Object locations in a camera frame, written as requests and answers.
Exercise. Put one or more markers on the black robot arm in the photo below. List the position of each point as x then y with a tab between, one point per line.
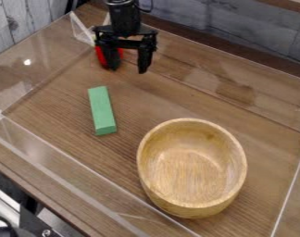
125	33

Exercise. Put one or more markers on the wooden bowl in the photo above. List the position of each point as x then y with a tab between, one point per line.
192	166

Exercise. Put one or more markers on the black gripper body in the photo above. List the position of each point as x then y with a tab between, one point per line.
144	39

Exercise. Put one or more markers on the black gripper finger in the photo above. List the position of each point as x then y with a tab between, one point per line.
110	56
145	58

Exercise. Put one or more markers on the red felt fruit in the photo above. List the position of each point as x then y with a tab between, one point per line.
98	52

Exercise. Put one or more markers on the green rectangular block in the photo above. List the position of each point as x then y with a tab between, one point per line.
103	120

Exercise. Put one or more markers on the black metal bracket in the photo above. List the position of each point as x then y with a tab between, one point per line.
34	225

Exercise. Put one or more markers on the clear acrylic tray walls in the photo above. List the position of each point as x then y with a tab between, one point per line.
83	174

